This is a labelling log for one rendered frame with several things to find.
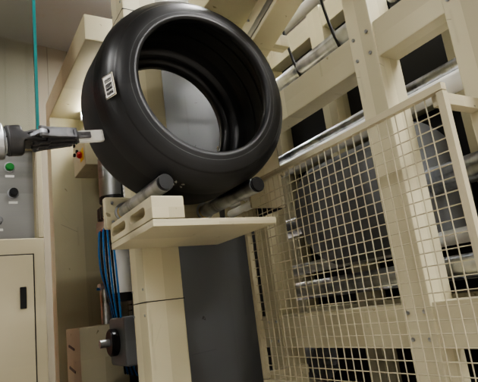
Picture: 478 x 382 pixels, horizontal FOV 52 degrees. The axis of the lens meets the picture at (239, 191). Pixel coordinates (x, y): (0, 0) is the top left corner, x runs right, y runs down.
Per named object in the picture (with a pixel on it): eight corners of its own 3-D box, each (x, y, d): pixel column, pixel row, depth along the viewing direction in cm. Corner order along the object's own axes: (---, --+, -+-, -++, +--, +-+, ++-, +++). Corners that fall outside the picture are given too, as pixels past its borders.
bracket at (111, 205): (104, 230, 150) (102, 199, 152) (217, 227, 171) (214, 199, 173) (107, 227, 147) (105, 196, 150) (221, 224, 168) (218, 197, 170)
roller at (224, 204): (196, 205, 166) (208, 204, 168) (199, 218, 165) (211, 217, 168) (250, 176, 137) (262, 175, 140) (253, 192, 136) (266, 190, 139)
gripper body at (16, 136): (4, 119, 113) (45, 118, 118) (0, 133, 120) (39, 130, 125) (8, 150, 112) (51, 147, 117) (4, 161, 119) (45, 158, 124)
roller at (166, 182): (116, 205, 152) (130, 205, 154) (117, 219, 151) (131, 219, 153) (156, 173, 123) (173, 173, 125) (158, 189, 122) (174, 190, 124)
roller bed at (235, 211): (225, 219, 188) (216, 146, 195) (257, 218, 195) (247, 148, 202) (252, 208, 171) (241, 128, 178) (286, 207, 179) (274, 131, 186)
